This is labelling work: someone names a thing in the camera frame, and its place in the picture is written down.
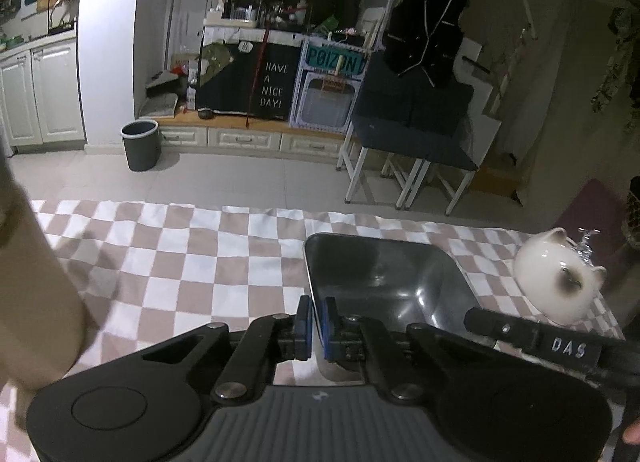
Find white cat shaped teapot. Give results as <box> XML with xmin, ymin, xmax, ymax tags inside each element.
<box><xmin>513</xmin><ymin>227</ymin><xmax>606</xmax><ymax>326</ymax></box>

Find dark grey trash bin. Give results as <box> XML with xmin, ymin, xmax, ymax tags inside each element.
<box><xmin>120</xmin><ymin>119</ymin><xmax>160</xmax><ymax>172</ymax></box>

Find rectangular stainless steel tray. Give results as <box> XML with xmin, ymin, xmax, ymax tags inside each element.
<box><xmin>304</xmin><ymin>233</ymin><xmax>480</xmax><ymax>382</ymax></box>

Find white kitchen cabinet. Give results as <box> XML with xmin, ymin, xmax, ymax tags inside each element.
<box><xmin>1</xmin><ymin>33</ymin><xmax>86</xmax><ymax>148</ymax></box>

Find white storage shelf rack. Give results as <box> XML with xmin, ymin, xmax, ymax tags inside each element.
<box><xmin>203</xmin><ymin>0</ymin><xmax>262</xmax><ymax>29</ymax></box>

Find beige pitcher with steel lid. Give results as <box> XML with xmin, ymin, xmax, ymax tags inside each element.
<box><xmin>1</xmin><ymin>157</ymin><xmax>86</xmax><ymax>430</ymax></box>

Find black have a nice day sign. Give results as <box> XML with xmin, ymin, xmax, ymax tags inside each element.
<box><xmin>195</xmin><ymin>41</ymin><xmax>300</xmax><ymax>121</ymax></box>

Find low white drawer bench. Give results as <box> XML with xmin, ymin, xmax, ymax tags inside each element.
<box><xmin>155</xmin><ymin>111</ymin><xmax>344</xmax><ymax>162</ymax></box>

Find dark folding table white legs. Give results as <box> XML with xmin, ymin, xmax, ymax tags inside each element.
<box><xmin>336</xmin><ymin>46</ymin><xmax>500</xmax><ymax>215</ymax></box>

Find poizon blue white box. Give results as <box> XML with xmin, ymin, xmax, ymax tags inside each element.
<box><xmin>288</xmin><ymin>37</ymin><xmax>371</xmax><ymax>134</ymax></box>

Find brown white checkered tablecloth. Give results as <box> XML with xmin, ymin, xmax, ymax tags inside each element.
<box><xmin>0</xmin><ymin>199</ymin><xmax>626</xmax><ymax>462</ymax></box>

